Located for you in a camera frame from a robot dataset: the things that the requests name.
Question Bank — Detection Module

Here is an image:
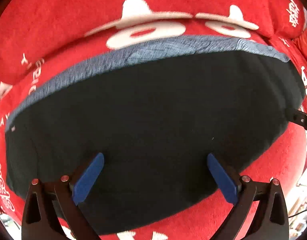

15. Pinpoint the black pants grey waistband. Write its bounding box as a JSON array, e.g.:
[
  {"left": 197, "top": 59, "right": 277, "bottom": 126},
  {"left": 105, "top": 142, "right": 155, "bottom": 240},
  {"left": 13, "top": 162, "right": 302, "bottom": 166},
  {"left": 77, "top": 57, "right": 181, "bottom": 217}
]
[{"left": 5, "top": 35, "right": 305, "bottom": 235}]

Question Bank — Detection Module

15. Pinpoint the red blanket white print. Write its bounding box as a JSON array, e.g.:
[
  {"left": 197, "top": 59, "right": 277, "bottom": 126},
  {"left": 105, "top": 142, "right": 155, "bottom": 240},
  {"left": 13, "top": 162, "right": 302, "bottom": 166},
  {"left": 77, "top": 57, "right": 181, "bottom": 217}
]
[{"left": 0, "top": 0, "right": 307, "bottom": 239}]

